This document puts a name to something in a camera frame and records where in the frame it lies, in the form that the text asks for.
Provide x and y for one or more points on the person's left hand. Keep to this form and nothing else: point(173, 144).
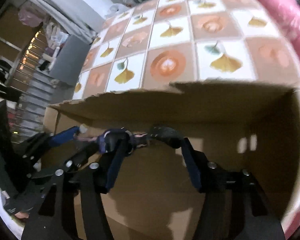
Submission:
point(22, 215)

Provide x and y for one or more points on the purple black smart watch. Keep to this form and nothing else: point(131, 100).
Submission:
point(108, 140)

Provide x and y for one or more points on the grey window curtain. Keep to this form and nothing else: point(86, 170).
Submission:
point(75, 16)

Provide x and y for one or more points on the brown cardboard box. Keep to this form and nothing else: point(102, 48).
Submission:
point(236, 124)

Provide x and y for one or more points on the ginkgo patterned mat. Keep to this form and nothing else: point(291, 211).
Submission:
point(164, 41)

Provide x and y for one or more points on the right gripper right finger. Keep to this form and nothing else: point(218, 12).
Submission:
point(235, 205)

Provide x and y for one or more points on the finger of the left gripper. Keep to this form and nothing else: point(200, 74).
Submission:
point(70, 165)
point(66, 135)

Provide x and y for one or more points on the grey storage box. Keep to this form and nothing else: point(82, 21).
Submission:
point(70, 60)

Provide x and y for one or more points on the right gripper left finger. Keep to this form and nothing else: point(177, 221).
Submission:
point(90, 181)

